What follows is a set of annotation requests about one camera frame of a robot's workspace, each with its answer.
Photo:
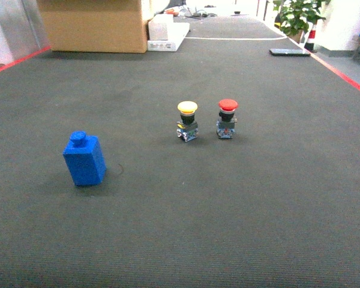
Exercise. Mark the red white traffic cone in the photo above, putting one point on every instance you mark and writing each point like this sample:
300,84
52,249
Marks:
309,44

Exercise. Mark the yellow mushroom push button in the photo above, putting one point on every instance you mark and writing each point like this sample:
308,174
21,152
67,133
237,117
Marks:
187,127

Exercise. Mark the white flat box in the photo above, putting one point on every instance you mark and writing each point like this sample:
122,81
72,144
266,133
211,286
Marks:
180,31

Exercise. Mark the small white box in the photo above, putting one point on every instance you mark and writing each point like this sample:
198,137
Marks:
161,27

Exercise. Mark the red mushroom push button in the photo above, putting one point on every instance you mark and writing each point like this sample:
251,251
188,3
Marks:
227,120

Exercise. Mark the black phone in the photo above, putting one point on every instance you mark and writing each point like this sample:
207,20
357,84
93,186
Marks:
289,52

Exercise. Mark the blue block part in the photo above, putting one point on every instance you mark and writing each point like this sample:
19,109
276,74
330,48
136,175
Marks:
84,159

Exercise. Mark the large cardboard box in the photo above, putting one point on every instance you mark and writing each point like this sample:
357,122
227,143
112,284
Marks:
96,26

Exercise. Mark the green potted plant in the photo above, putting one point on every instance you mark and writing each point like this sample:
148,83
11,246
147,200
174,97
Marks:
295,17

